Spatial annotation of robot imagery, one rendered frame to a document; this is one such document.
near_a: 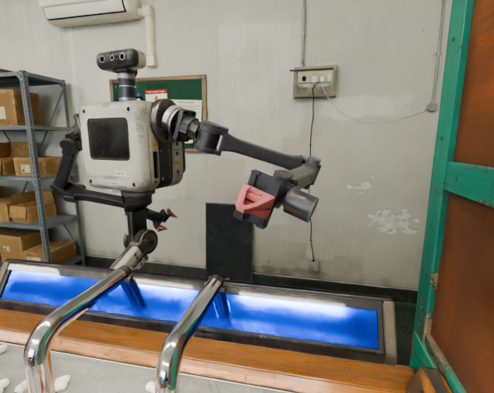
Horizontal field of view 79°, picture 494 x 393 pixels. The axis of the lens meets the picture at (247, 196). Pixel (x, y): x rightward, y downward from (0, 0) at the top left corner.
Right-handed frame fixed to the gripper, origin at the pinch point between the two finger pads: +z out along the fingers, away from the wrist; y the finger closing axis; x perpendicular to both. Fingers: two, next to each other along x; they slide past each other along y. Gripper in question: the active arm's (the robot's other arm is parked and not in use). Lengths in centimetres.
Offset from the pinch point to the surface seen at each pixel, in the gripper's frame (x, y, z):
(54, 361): 35, 61, 0
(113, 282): 9.7, 12.5, 15.5
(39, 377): 6.5, 16.1, 27.7
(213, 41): 127, -51, -188
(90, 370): 25, 57, -1
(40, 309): 20.4, 22.7, 17.4
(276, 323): -12.8, 9.0, 10.0
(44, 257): 202, 170, -123
